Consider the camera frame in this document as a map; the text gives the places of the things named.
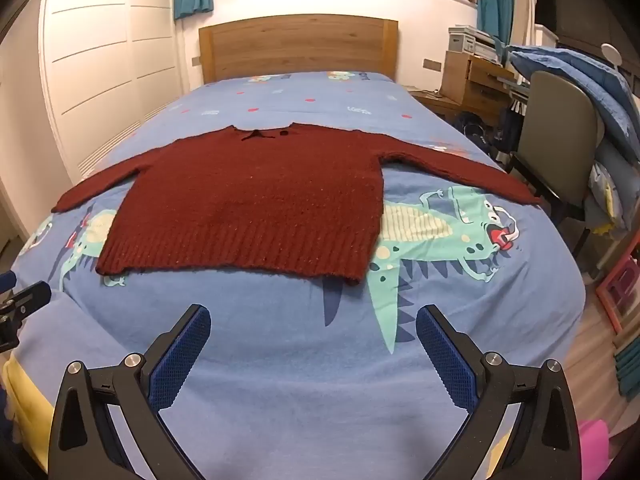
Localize blue dinosaur print bedsheet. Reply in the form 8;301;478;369
10;71;587;480

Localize grey chair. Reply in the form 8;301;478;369
505;70;603;261

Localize blue quilt pile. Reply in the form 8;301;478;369
505;44;640;171

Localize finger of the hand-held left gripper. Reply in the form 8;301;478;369
0;272;52;356

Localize white printer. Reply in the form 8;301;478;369
446;25;506;63

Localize pink picture frame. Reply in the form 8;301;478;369
597;255;640;331

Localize pink plastic object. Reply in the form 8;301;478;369
577;420;611;480

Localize wooden nightstand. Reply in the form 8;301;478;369
407;85;461;121

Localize dark backpack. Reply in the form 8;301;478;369
452;112;501;153

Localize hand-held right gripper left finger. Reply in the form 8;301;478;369
48;303;221;480

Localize dark red knitted sweater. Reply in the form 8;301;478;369
51;122;543;286

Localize stack of teal cloths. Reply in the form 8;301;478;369
614;345;640;396

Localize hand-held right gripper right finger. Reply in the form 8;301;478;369
416;304;583;480

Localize wooden desk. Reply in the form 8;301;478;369
442;52;531;126

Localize white panelled wardrobe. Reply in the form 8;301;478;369
37;0;188;186

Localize wooden bed headboard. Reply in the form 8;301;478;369
198;14;399;84

